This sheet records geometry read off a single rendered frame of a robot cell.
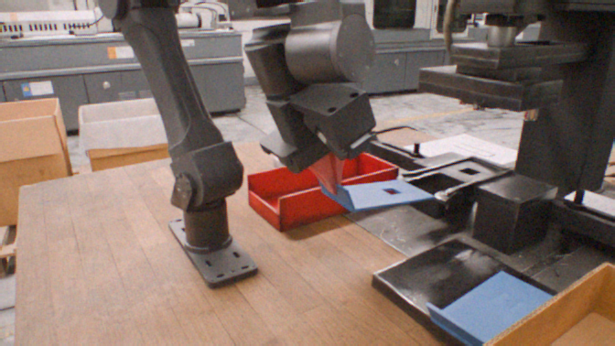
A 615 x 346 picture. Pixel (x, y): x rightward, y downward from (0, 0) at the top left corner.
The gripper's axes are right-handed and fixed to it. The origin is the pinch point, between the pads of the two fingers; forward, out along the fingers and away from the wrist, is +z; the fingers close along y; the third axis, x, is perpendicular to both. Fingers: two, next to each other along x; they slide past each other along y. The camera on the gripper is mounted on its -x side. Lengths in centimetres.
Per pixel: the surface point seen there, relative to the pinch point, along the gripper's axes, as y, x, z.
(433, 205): 17.1, 4.3, 18.9
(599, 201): 35.9, -12.6, 24.0
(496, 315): 4.0, -18.9, 12.7
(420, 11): 412, 438, 167
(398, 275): 0.5, -7.3, 11.7
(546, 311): 5.6, -23.8, 9.0
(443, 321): -1.6, -17.3, 9.0
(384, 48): 332, 436, 186
